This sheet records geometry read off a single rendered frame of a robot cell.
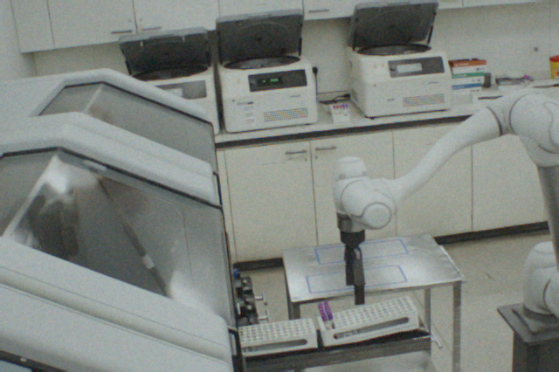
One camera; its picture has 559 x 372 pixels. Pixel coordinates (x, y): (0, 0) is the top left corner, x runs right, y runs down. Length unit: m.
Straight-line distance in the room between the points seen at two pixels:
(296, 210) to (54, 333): 3.69
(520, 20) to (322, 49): 1.42
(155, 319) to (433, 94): 3.66
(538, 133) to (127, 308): 1.32
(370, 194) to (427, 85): 2.68
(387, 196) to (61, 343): 1.19
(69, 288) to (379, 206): 1.03
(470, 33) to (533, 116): 3.23
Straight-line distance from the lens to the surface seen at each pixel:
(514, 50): 5.42
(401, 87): 4.52
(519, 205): 5.00
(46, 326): 0.97
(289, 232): 4.62
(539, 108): 2.09
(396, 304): 2.34
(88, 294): 1.08
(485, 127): 2.20
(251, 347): 2.30
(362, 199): 1.93
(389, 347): 2.31
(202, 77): 4.41
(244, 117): 4.40
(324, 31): 5.00
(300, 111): 4.43
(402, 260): 2.78
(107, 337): 0.99
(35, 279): 1.06
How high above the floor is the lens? 1.99
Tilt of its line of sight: 19 degrees down
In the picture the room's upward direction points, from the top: 5 degrees counter-clockwise
